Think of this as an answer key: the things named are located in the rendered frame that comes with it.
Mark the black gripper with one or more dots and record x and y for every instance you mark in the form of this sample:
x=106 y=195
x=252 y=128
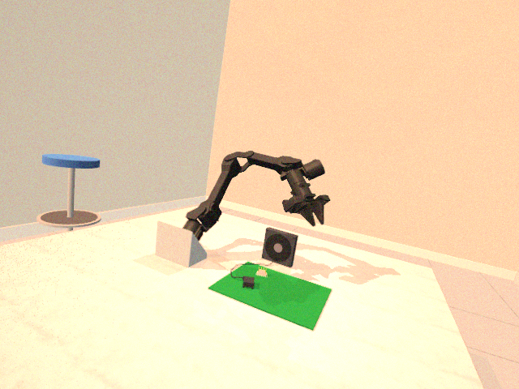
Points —
x=305 y=204

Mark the black cable with plug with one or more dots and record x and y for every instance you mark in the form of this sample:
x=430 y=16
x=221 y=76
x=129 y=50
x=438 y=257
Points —
x=248 y=281

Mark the dark brown cooling fan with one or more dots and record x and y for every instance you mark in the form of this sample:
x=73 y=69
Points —
x=279 y=246

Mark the green flat board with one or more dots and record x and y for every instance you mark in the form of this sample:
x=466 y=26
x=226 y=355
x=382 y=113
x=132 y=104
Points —
x=284 y=296

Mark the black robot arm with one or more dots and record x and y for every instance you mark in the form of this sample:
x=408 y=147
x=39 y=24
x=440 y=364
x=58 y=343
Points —
x=289 y=168

